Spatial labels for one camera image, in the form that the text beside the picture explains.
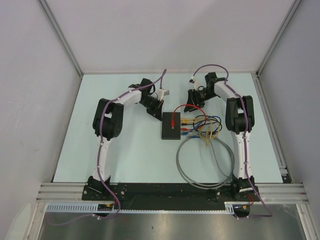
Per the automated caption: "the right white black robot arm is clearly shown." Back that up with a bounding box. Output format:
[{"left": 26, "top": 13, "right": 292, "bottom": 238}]
[{"left": 184, "top": 72, "right": 259, "bottom": 201}]

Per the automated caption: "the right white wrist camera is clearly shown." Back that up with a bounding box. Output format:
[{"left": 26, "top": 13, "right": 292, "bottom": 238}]
[{"left": 189, "top": 78, "right": 204, "bottom": 91}]

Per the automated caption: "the slotted grey cable duct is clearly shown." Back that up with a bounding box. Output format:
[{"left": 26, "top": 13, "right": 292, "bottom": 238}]
[{"left": 46, "top": 202, "right": 234, "bottom": 215}]

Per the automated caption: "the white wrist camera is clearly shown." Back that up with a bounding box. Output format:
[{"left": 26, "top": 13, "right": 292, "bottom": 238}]
[
  {"left": 189, "top": 78, "right": 204, "bottom": 91},
  {"left": 156, "top": 88, "right": 170, "bottom": 101}
]

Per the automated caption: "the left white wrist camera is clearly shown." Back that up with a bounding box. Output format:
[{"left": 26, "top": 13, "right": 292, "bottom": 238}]
[{"left": 156, "top": 88, "right": 170, "bottom": 101}]

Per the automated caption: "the red patch cable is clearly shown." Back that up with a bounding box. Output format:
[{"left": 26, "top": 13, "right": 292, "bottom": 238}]
[{"left": 169, "top": 104, "right": 208, "bottom": 131}]

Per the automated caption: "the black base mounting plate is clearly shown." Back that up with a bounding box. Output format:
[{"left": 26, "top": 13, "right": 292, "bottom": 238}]
[{"left": 81, "top": 182, "right": 261, "bottom": 211}]

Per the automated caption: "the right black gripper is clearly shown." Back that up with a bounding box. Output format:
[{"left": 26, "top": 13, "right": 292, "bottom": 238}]
[{"left": 184, "top": 88, "right": 218, "bottom": 113}]

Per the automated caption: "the black network switch box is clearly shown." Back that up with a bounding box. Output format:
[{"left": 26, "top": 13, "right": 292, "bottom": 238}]
[{"left": 161, "top": 112, "right": 181, "bottom": 140}]

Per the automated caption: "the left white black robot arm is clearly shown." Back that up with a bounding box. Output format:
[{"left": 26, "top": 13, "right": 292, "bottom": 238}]
[{"left": 87, "top": 78, "right": 164, "bottom": 200}]

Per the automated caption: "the blue patch cable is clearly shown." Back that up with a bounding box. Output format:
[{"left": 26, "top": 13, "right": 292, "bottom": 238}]
[{"left": 180, "top": 114, "right": 223, "bottom": 137}]

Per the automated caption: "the aluminium front frame rail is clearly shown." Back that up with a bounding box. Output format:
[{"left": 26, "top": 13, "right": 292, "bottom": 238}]
[{"left": 36, "top": 182, "right": 309, "bottom": 204}]

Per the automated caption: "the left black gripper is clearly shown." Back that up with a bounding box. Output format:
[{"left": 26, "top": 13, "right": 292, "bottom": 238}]
[{"left": 140, "top": 96, "right": 164, "bottom": 121}]

